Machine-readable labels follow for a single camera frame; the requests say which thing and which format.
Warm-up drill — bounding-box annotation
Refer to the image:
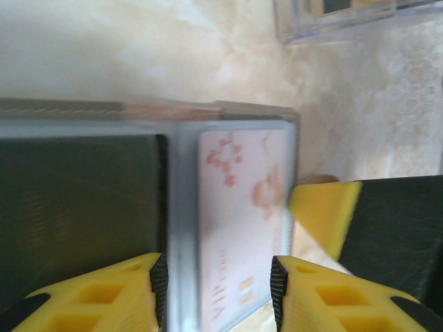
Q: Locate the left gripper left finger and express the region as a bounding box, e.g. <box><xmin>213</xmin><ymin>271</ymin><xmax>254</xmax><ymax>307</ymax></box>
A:
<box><xmin>9</xmin><ymin>252</ymin><xmax>170</xmax><ymax>332</ymax></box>

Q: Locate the gold card with black stripe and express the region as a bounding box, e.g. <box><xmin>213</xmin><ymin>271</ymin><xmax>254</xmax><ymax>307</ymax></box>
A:
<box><xmin>313</xmin><ymin>0</ymin><xmax>395</xmax><ymax>18</ymax></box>

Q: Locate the clear acrylic card box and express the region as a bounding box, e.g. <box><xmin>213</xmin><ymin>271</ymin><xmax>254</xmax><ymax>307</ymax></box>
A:
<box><xmin>273</xmin><ymin>0</ymin><xmax>443</xmax><ymax>48</ymax></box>

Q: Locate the dark VIP card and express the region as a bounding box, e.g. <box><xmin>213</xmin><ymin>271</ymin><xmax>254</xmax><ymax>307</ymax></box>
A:
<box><xmin>0</xmin><ymin>133</ymin><xmax>169</xmax><ymax>312</ymax></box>

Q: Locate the white card with pagoda print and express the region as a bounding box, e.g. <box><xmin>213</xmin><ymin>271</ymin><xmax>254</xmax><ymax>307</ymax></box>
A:
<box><xmin>197</xmin><ymin>128</ymin><xmax>290</xmax><ymax>332</ymax></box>

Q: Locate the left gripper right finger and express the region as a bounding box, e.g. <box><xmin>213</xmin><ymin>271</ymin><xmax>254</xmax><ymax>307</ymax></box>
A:
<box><xmin>270</xmin><ymin>255</ymin><xmax>443</xmax><ymax>332</ymax></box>

